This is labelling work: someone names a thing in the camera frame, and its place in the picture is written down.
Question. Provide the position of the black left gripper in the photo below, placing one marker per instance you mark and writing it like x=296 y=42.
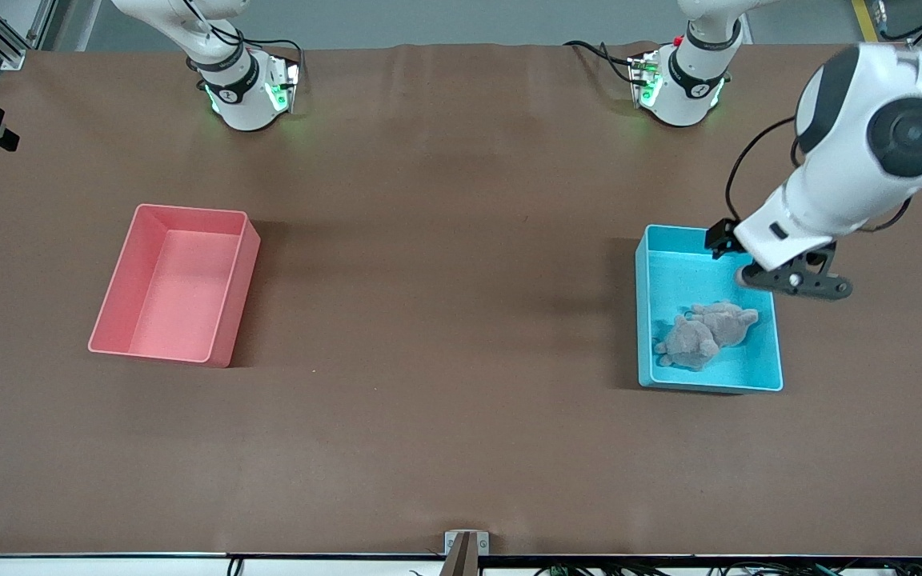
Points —
x=722 y=238

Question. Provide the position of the grey plush toy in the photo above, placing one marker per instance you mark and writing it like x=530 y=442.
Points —
x=685 y=344
x=733 y=324

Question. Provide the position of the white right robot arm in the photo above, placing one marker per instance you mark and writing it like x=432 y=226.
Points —
x=245 y=104

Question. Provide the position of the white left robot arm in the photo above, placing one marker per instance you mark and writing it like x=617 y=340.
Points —
x=837 y=176

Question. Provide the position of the blue plastic box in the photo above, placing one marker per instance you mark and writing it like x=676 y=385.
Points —
x=669 y=272

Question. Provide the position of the pink plastic box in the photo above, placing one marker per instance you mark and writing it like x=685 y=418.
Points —
x=181 y=320

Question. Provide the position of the silver base connector plate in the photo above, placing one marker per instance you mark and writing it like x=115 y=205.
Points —
x=643 y=88
x=281 y=92

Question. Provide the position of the brown table cover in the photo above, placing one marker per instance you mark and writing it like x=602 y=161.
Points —
x=429 y=440

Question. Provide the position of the brown metal bar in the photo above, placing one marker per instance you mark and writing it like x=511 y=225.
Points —
x=461 y=560

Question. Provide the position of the aluminium frame profile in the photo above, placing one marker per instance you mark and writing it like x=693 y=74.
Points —
x=13 y=60

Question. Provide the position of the silver bracket plate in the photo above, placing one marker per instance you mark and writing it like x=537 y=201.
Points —
x=483 y=544

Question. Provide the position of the white table edge rail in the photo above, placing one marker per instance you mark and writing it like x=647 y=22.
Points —
x=109 y=568

